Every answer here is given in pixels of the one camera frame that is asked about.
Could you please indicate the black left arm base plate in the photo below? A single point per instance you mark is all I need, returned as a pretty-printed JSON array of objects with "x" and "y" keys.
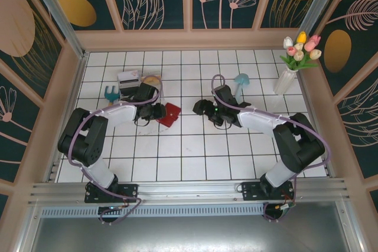
[{"x": 127, "y": 191}]

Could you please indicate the white ribbed vase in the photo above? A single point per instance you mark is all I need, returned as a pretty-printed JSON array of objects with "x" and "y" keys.
[{"x": 283, "y": 82}]

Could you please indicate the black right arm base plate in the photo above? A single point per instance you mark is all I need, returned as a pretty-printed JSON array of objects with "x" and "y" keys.
[{"x": 251, "y": 191}]

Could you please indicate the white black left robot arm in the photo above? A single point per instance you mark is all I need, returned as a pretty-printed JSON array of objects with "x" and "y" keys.
[{"x": 118, "y": 114}]

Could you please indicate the teal toy garden fork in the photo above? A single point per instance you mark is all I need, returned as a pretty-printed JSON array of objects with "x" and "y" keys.
[{"x": 110, "y": 94}]

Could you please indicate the clear acrylic card organizer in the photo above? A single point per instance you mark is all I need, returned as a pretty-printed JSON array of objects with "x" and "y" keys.
[{"x": 153, "y": 72}]

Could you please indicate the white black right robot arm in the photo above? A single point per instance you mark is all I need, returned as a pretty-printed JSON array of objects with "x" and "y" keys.
[{"x": 257, "y": 119}]

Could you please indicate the grey metal panel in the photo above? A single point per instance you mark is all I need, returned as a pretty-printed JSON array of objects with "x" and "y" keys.
[{"x": 189, "y": 234}]

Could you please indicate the aluminium mounting rail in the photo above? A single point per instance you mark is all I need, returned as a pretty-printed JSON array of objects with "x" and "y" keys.
[{"x": 189, "y": 191}]

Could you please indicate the red card holder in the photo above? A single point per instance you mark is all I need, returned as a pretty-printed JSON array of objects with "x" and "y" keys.
[{"x": 171, "y": 116}]

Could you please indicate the light blue toy mushroom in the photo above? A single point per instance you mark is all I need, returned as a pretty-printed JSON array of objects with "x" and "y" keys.
[{"x": 242, "y": 78}]

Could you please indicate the orange credit card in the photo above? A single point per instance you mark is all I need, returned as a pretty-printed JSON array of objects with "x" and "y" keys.
[{"x": 152, "y": 81}]

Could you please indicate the artificial tulip bouquet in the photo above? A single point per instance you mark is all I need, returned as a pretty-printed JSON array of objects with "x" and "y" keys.
[{"x": 298, "y": 54}]

